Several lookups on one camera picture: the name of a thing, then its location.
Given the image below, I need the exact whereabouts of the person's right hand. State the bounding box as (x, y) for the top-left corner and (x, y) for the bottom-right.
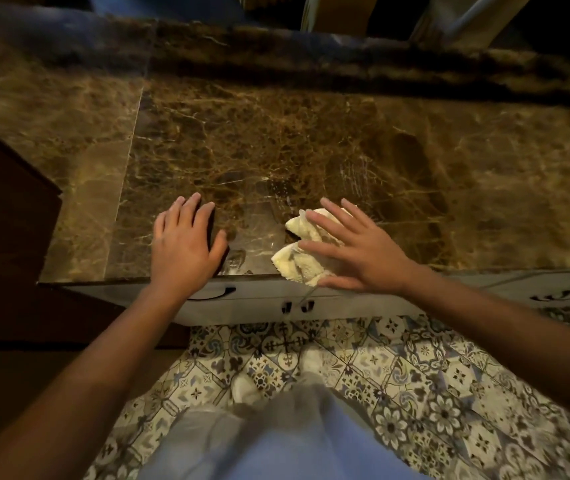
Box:
(297, 197), (421, 296)

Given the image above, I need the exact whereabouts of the person's left hand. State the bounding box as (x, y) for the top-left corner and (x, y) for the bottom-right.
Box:
(150, 193), (230, 301)

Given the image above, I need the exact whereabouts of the cream cleaning cloth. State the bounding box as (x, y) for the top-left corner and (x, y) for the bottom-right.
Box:
(270, 208), (356, 288)

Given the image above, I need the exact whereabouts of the person's right forearm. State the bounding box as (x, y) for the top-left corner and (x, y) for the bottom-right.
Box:
(402, 267), (570, 433)

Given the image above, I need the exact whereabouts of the person's left forearm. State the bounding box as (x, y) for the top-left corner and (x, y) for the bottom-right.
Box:
(0, 284), (193, 480)

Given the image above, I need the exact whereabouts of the white cabinet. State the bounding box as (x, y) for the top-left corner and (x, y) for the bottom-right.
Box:
(57, 267), (570, 326)

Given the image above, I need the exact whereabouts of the white sock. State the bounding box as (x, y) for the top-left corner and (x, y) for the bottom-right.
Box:
(231, 345), (326, 410)

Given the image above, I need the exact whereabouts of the light blue garment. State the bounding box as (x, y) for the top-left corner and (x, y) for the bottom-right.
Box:
(136, 371), (435, 480)

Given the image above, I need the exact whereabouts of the blue container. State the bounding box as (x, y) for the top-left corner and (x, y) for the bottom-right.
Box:
(89, 0), (247, 23)

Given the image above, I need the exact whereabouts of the cardboard box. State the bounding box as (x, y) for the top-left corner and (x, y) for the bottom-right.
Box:
(301, 0), (380, 35)

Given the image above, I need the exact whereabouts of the black curved drawer handle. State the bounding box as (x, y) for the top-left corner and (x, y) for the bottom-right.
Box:
(186, 286), (237, 302)
(530, 289), (570, 303)

